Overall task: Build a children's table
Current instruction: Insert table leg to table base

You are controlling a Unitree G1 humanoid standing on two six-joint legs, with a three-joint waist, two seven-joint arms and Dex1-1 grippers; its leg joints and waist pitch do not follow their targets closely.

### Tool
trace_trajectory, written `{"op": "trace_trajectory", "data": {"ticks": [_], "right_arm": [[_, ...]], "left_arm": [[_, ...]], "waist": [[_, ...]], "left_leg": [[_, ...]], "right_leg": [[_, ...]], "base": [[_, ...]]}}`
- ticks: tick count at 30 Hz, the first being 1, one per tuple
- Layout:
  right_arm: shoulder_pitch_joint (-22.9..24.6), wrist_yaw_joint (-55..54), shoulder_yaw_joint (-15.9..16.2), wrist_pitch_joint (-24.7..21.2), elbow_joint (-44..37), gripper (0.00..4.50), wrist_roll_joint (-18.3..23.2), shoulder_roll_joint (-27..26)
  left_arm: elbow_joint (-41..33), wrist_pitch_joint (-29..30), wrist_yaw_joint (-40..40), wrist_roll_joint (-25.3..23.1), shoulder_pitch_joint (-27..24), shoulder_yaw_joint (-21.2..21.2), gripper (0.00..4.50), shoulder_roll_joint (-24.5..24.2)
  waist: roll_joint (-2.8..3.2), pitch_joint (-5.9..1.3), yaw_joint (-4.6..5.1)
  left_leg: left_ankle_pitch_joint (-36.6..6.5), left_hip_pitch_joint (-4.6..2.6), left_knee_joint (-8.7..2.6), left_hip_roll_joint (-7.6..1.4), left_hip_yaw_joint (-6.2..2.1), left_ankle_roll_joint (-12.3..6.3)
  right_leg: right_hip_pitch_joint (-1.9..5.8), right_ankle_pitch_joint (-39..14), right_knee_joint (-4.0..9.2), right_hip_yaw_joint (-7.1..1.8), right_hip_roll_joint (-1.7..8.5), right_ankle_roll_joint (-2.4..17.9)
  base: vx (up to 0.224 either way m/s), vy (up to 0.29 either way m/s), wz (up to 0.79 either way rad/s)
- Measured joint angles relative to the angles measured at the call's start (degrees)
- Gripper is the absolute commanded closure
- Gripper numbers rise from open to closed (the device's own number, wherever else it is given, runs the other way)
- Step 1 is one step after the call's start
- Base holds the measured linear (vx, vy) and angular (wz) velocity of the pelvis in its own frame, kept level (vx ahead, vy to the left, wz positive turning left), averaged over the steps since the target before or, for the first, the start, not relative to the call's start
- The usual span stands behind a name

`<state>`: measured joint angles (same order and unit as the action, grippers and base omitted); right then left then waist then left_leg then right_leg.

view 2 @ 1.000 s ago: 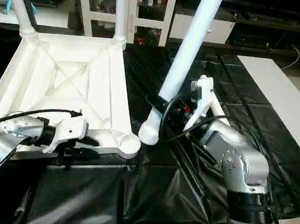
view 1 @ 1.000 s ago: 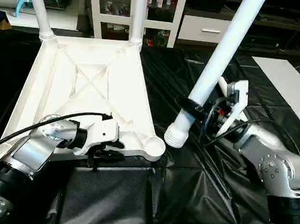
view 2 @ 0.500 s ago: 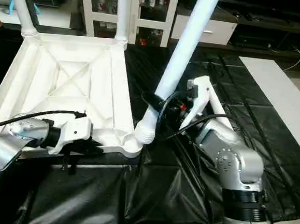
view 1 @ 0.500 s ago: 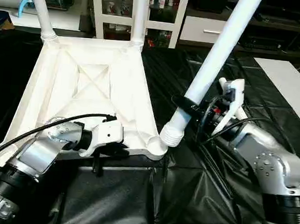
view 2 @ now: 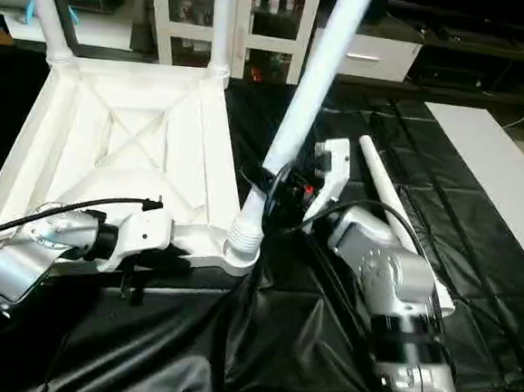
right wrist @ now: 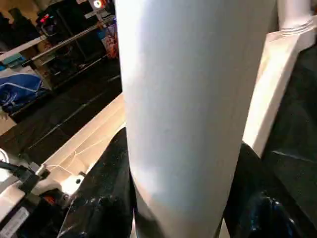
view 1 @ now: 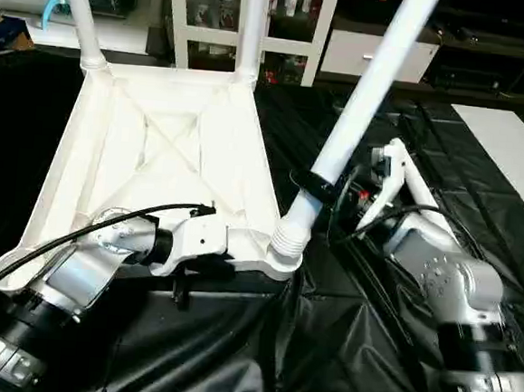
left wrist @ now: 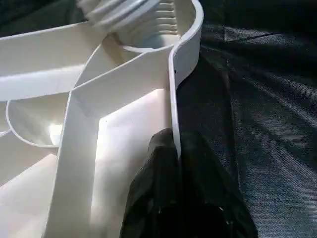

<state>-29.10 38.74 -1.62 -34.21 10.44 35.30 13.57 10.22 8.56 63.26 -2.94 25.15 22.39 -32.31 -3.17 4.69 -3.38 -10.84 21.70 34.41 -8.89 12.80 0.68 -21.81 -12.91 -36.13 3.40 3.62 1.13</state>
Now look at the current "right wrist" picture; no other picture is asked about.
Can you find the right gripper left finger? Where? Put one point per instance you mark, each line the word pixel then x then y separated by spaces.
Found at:
pixel 99 198

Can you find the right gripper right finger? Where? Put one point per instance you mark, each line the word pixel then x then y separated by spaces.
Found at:
pixel 267 203

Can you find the white plastic table leg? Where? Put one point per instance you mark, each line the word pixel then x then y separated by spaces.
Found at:
pixel 193 99
pixel 297 15

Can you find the white plastic table top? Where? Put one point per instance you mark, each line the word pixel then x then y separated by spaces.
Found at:
pixel 275 74

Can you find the black work mat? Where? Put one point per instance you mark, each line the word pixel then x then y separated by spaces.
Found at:
pixel 297 148

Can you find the blue printed fabric bag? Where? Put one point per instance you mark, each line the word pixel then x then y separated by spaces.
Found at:
pixel 20 89

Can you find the metal storage shelf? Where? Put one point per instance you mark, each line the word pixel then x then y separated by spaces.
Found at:
pixel 74 39

